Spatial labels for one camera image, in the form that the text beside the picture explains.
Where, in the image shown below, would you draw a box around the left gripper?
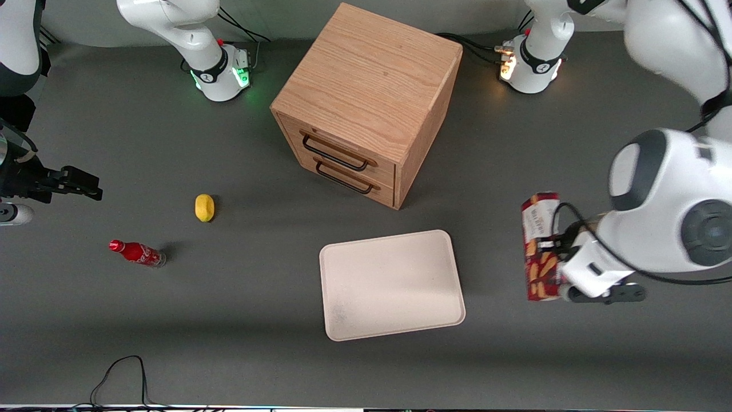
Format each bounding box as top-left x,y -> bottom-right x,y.
537,228 -> 629,299

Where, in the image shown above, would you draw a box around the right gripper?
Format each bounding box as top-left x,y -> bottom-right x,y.
0,161 -> 104,204

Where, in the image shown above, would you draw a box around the red tartan cookie box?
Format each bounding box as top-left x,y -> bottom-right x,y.
521,191 -> 566,303

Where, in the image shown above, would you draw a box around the cream rectangular plastic tray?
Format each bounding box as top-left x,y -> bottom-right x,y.
319,229 -> 466,342

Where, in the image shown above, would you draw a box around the red cola bottle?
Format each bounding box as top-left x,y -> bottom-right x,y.
109,239 -> 167,268

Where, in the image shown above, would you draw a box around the yellow lemon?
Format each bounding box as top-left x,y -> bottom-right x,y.
195,194 -> 216,223

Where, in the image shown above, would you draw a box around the wooden drawer front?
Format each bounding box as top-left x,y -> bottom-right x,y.
277,112 -> 397,185
285,142 -> 396,208

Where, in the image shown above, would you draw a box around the wooden drawer cabinet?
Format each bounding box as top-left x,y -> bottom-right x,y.
270,2 -> 464,211

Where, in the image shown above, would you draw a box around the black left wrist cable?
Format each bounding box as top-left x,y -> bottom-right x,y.
551,201 -> 732,286

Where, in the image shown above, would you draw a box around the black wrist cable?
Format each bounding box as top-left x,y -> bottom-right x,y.
551,201 -> 732,286
0,113 -> 39,168

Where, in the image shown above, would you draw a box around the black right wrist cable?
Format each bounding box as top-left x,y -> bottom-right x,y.
0,113 -> 39,168

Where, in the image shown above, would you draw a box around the thin black table cable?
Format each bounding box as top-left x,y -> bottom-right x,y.
89,355 -> 172,410

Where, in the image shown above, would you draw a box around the black left arm base cables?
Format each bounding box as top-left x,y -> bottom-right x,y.
435,11 -> 536,67

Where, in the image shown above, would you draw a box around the black arm base cables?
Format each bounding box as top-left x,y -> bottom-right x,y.
217,6 -> 273,73
435,11 -> 536,67

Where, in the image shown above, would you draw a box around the black right arm base cables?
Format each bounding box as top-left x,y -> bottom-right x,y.
217,6 -> 273,73

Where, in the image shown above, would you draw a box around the black metal drawer handle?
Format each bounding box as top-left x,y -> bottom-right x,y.
301,134 -> 370,172
315,161 -> 374,195

